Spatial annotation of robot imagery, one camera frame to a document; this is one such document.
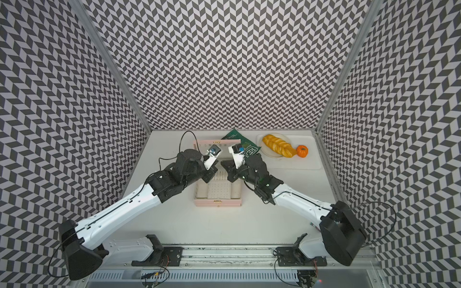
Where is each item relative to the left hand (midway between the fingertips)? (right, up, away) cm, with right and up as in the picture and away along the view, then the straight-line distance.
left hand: (213, 162), depth 74 cm
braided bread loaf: (+34, +7, +31) cm, 47 cm away
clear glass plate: (+28, +4, +35) cm, 45 cm away
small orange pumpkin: (+47, +3, +28) cm, 54 cm away
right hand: (+4, -2, +3) cm, 5 cm away
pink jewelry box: (+1, -15, +11) cm, 19 cm away
